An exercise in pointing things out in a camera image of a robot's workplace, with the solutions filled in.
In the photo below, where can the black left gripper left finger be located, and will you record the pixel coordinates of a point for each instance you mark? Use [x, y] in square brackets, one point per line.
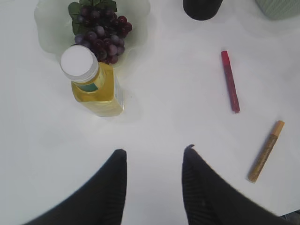
[100, 201]

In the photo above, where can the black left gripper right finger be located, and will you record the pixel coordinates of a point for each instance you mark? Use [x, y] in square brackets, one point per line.
[210, 200]

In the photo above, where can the yellow tea drink bottle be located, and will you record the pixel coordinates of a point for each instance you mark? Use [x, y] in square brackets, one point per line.
[94, 84]

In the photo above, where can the purple artificial grape bunch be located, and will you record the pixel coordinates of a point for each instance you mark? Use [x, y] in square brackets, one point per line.
[96, 25]

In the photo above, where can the gold marker pen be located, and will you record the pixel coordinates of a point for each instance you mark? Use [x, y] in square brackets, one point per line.
[265, 151]

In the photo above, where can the red marker pen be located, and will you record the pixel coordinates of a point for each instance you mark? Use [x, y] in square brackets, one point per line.
[230, 82]

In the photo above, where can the pale green wavy plate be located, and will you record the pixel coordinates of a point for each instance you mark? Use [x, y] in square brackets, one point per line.
[55, 35]

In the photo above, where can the black mesh pen holder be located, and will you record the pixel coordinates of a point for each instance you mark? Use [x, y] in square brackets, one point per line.
[201, 10]

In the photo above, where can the green woven plastic basket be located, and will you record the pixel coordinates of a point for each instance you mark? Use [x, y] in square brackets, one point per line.
[279, 9]

